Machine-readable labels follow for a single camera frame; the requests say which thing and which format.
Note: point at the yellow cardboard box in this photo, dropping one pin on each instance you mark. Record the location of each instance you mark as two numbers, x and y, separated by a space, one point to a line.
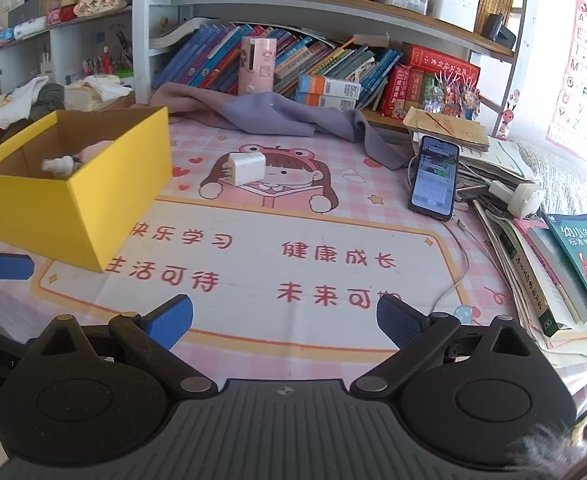
73 215

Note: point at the blue tissue pack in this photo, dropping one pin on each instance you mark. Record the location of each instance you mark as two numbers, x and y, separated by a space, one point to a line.
0 39

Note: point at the white spray bottle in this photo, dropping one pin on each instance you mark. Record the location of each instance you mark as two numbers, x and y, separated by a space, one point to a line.
58 166

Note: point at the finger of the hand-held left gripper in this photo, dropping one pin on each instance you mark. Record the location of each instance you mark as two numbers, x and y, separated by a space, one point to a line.
3 266

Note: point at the stack of workbooks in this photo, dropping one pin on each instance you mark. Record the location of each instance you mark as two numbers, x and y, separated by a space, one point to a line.
533 285

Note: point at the pink plush pig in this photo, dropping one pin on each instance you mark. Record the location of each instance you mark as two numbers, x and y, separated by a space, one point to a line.
97 151

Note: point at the crumpled white tissue pack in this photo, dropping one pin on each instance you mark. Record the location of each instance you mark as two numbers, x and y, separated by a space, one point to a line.
98 92

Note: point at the pink checked printed tablecloth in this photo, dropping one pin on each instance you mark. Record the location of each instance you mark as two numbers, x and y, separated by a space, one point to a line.
273 220

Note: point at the black smartphone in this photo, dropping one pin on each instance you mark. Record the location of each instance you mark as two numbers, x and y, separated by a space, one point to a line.
433 180

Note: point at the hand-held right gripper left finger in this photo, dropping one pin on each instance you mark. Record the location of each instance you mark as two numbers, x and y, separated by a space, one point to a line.
171 320

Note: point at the fuzzy grey sleeve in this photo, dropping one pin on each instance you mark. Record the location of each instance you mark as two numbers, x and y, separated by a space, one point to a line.
563 450

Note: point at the pink cylindrical device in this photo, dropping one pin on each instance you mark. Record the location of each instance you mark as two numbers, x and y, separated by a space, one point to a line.
257 65

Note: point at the orange blue white carton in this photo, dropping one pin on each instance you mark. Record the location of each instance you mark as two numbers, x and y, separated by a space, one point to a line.
323 101
331 85

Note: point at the white charger plug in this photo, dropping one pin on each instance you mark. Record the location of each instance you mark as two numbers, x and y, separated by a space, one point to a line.
246 169

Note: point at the purple and mauve cloth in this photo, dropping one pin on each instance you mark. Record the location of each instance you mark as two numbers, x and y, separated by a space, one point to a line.
273 117

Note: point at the colourful glittery ornament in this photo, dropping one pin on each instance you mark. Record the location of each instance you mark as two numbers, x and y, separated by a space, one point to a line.
453 97

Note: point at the white power adapter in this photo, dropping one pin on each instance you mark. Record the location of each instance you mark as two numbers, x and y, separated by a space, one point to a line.
523 197

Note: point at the pile of clothes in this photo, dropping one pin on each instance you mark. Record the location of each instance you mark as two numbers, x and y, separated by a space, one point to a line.
18 105

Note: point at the grey knit blanket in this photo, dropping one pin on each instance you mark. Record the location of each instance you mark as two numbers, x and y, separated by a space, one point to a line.
568 175

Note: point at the reindeer wall sticker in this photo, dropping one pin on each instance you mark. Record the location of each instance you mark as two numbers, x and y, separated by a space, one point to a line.
508 115

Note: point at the white metal bookshelf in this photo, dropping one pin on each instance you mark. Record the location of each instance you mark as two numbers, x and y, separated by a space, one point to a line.
141 35

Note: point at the brown paper envelope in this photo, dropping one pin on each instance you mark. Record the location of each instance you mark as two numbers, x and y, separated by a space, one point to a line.
453 127

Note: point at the alphabet wall poster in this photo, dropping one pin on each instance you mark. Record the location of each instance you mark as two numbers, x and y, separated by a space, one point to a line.
583 75

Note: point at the teal workbook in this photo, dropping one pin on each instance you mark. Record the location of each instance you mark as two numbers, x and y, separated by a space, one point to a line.
583 265

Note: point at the white storage box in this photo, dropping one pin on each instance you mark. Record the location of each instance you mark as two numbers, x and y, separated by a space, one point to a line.
454 7

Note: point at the red pens in holder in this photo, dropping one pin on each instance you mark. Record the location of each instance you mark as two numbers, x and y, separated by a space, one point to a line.
107 62

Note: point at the row of leaning blue books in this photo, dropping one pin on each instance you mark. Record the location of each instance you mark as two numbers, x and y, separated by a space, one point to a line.
203 57

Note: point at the red dictionaries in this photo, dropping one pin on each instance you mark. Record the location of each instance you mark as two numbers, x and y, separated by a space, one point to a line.
423 62

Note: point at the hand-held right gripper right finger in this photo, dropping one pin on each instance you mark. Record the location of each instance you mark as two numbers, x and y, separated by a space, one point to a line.
398 320

